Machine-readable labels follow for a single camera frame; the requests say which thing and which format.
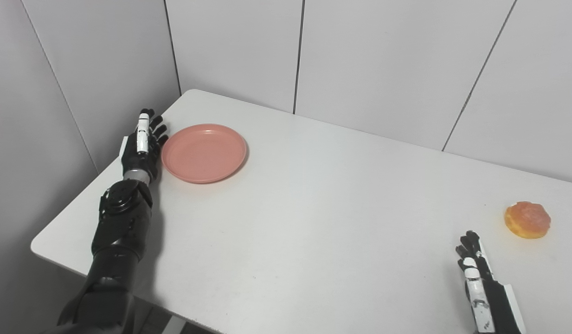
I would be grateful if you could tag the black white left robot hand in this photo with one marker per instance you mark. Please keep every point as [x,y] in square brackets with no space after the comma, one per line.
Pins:
[139,157]

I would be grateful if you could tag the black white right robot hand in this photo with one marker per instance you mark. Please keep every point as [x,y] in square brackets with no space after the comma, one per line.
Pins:
[492,297]

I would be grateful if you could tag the pink round plate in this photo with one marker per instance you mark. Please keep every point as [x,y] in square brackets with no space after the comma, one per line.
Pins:
[204,153]

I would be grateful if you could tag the golden cream puff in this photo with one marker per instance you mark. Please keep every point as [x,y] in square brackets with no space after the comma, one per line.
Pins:
[528,220]

